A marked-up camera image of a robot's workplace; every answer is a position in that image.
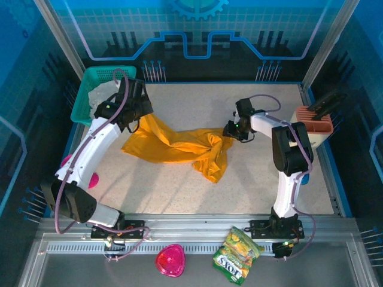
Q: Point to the teal plastic basket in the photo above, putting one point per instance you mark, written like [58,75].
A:
[89,80]

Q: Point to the aluminium rail frame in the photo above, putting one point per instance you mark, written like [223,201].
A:
[194,224]

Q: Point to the green snack bag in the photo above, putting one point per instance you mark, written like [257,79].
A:
[236,257]

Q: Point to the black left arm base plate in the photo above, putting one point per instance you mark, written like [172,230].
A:
[131,225]

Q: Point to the orange t-shirt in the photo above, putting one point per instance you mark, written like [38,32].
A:
[179,146]

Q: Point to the aluminium frame post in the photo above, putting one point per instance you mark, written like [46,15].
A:
[57,36]
[326,42]

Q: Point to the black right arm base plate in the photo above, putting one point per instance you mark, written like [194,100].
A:
[260,227]

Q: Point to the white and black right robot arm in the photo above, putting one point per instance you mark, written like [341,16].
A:
[287,191]

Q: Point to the pink plastic cup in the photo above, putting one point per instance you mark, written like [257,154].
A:
[94,180]

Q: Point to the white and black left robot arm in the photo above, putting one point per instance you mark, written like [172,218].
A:
[89,149]

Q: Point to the pink heart-shaped dish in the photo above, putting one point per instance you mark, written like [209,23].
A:
[170,260]

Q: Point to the white knife block salmon top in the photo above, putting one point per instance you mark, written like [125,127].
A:
[318,128]

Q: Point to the blue-lidded white container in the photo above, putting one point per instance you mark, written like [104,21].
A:
[305,179]

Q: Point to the white t-shirt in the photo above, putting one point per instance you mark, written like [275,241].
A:
[97,95]

